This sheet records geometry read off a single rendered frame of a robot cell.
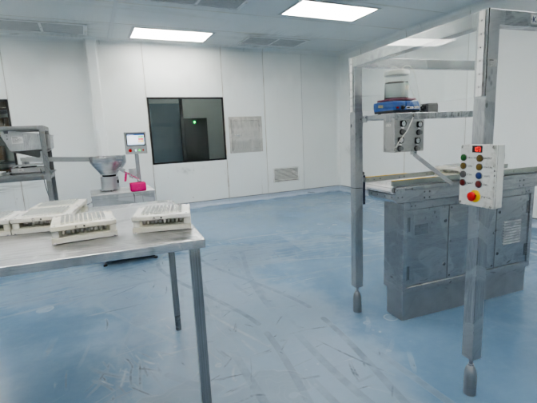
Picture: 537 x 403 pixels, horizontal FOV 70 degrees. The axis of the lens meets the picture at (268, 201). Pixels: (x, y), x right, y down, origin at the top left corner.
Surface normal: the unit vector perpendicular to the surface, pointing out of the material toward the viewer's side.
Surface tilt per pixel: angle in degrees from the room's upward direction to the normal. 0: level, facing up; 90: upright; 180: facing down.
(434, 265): 91
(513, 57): 90
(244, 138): 90
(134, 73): 90
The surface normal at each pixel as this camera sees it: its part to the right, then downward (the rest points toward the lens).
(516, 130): -0.90, 0.11
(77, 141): 0.43, 0.14
